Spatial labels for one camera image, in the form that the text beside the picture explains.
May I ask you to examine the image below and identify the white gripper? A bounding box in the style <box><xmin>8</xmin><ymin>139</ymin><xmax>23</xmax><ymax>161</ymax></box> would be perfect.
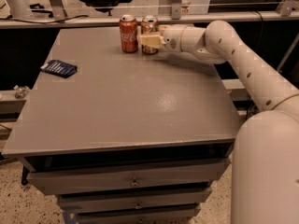
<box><xmin>137</xmin><ymin>24</ymin><xmax>186</xmax><ymax>52</ymax></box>

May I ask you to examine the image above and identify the orange soda can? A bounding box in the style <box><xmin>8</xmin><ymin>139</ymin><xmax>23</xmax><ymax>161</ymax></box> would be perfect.
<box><xmin>141</xmin><ymin>15</ymin><xmax>159</xmax><ymax>55</ymax></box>

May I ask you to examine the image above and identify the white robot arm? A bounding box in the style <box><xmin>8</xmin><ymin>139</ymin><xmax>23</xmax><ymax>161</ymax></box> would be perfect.
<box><xmin>138</xmin><ymin>21</ymin><xmax>299</xmax><ymax>224</ymax></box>

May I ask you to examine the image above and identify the red coke can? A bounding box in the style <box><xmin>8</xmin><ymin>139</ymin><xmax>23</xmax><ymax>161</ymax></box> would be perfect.
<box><xmin>119</xmin><ymin>14</ymin><xmax>138</xmax><ymax>53</ymax></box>

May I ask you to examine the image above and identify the blue chip bag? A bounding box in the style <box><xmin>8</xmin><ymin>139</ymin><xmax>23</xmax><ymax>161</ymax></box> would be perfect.
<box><xmin>40</xmin><ymin>60</ymin><xmax>78</xmax><ymax>78</ymax></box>

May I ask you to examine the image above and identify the grey drawer cabinet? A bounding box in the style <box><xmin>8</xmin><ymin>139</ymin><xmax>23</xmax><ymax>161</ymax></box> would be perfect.
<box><xmin>1</xmin><ymin>23</ymin><xmax>241</xmax><ymax>224</ymax></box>

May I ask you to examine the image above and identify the top grey drawer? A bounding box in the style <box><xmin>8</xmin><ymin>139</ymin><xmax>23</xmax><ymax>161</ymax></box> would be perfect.
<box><xmin>27</xmin><ymin>158</ymin><xmax>230</xmax><ymax>195</ymax></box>

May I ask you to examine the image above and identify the grey drawer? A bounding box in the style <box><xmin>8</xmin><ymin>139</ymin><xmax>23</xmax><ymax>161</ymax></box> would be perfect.
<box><xmin>76</xmin><ymin>204</ymin><xmax>200</xmax><ymax>224</ymax></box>
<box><xmin>58</xmin><ymin>186</ymin><xmax>211</xmax><ymax>213</ymax></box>
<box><xmin>27</xmin><ymin>158</ymin><xmax>230</xmax><ymax>195</ymax></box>

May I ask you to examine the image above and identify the small glass jar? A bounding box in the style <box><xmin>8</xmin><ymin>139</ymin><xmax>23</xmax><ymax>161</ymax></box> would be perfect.
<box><xmin>14</xmin><ymin>85</ymin><xmax>30</xmax><ymax>99</ymax></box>

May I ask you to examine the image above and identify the middle grey drawer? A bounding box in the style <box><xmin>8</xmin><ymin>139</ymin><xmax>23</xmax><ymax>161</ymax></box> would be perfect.
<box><xmin>58</xmin><ymin>186</ymin><xmax>211</xmax><ymax>213</ymax></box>

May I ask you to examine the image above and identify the bottom grey drawer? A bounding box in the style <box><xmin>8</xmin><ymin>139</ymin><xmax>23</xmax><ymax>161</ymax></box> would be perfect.
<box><xmin>76</xmin><ymin>204</ymin><xmax>200</xmax><ymax>224</ymax></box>

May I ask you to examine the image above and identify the grey metal rail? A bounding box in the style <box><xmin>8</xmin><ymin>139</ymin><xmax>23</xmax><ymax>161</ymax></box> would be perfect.
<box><xmin>0</xmin><ymin>10</ymin><xmax>299</xmax><ymax>29</ymax></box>

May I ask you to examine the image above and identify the black cable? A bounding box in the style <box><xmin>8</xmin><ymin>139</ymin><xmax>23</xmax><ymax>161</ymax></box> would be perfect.
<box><xmin>0</xmin><ymin>14</ymin><xmax>90</xmax><ymax>25</ymax></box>

